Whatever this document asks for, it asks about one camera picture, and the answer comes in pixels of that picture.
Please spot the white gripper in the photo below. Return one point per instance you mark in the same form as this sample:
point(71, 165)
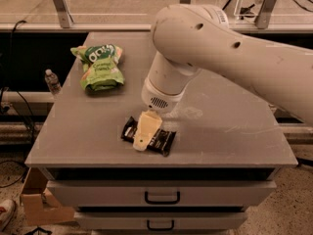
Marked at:
point(158, 100)

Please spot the dark chocolate rxbar wrapper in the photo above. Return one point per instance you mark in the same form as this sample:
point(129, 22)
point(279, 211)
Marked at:
point(160, 143)

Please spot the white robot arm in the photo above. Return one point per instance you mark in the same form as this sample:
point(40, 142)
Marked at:
point(191, 38)

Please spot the grey cabinet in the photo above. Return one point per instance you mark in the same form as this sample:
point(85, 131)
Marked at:
point(223, 133)

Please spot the green snack bag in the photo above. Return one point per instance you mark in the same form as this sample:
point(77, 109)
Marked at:
point(99, 63)

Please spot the grey upper drawer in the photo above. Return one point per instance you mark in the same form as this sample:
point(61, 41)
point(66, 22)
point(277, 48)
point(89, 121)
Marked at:
point(130, 193)

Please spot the grey drawer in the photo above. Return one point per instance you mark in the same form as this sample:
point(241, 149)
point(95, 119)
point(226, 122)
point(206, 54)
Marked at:
point(130, 193)
point(137, 220)

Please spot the clear plastic water bottle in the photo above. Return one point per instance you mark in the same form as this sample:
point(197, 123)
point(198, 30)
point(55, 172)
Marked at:
point(52, 82)

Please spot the grey lower drawer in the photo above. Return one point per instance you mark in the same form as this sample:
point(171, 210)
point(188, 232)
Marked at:
point(137, 220)

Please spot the brown cardboard box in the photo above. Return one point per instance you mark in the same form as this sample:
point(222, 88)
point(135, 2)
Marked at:
point(39, 205)

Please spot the white red shoe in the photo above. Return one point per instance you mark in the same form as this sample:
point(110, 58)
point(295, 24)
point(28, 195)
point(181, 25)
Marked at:
point(7, 209)

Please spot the black upper drawer handle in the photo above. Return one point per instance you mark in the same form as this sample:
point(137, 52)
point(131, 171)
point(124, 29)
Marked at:
point(157, 199)

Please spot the black drawer handle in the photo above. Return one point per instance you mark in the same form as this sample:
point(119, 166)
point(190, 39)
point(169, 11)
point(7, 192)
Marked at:
point(157, 199)
point(160, 225)

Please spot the black lower drawer handle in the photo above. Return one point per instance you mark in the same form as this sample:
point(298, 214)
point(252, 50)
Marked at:
point(160, 225)

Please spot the left metal bracket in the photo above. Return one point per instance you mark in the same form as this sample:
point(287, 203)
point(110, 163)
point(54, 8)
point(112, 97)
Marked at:
point(64, 17)

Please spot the right metal bracket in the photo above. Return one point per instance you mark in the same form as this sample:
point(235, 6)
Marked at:
point(263, 18)

